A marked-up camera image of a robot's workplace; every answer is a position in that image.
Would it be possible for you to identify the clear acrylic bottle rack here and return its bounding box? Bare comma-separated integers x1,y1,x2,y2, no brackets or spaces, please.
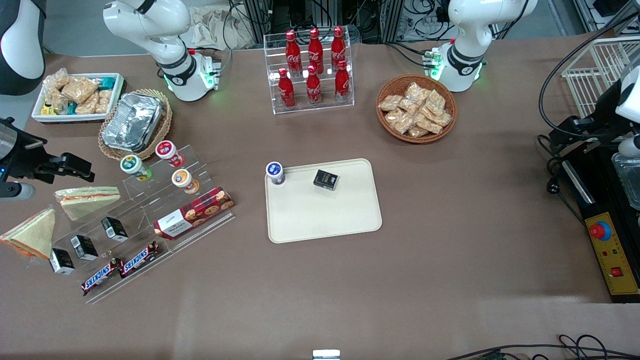
263,27,355,116

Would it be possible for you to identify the snickers bar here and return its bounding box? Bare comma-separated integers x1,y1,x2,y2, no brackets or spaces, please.
119,241,161,279
81,258,124,297

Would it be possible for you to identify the triangle sandwich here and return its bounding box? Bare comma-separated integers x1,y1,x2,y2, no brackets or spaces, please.
0,207,57,259
54,186,122,222

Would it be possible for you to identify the red cola bottle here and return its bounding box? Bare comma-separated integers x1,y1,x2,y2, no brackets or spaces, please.
305,65,323,106
277,68,296,110
334,60,351,103
330,26,347,71
307,27,325,75
285,30,303,77

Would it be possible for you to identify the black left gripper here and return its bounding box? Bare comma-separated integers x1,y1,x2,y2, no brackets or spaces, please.
549,97,625,154

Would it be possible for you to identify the round wicker basket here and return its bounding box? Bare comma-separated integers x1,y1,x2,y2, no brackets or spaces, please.
375,74,458,145

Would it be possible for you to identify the aluminium frame rack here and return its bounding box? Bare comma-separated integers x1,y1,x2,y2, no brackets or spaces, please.
242,0,407,44

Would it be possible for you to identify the black cable with plug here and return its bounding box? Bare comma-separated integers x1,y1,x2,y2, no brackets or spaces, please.
537,134,587,222

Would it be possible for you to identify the orange lid yogurt cup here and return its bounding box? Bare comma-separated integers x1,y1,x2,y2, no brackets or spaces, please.
171,168,200,195

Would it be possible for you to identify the thick black cable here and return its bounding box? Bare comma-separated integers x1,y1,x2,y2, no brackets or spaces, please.
538,12,640,142

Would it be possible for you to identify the white wire basket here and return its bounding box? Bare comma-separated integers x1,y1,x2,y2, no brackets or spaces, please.
560,36,640,119

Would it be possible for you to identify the clear acrylic step stand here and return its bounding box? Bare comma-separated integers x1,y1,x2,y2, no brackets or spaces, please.
32,145,236,305

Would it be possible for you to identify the aluminium foil container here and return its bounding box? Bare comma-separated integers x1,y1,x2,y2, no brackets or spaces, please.
101,92,166,153

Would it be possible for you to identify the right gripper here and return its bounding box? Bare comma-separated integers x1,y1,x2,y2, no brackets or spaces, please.
0,117,96,201

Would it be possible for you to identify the flat wicker basket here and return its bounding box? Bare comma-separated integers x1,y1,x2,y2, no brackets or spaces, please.
98,89,173,161

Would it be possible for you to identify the clear plastic container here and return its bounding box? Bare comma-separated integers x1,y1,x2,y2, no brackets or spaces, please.
611,152,640,211

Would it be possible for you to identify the thin black cable bundle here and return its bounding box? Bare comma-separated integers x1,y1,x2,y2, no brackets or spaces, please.
445,334,640,360

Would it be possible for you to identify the red plaid cookie box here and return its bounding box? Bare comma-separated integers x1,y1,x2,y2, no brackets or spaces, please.
153,186,235,241

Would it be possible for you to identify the red lid yogurt cup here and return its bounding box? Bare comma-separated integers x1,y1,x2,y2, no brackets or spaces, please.
155,140,185,168

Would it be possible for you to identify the beige plastic tray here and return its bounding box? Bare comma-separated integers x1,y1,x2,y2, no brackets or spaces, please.
264,158,383,244

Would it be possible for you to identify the clear snack pack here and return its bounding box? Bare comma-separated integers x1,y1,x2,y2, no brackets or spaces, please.
94,89,114,115
44,90,69,114
42,68,70,94
74,92,100,115
60,75,100,105

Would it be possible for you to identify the white rectangular bin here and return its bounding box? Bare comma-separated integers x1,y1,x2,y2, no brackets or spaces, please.
31,72,126,124

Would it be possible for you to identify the black control box yellow panel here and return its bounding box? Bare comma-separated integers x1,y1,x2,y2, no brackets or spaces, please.
562,145,640,304

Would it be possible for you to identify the blue lid yogurt cup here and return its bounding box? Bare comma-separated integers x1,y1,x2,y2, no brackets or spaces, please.
265,161,286,187

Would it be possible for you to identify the green lid yogurt cup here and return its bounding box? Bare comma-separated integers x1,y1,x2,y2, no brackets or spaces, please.
119,154,153,182

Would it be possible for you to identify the small black box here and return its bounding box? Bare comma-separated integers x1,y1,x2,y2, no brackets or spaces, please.
49,248,76,276
70,235,99,262
101,216,129,243
313,169,340,191

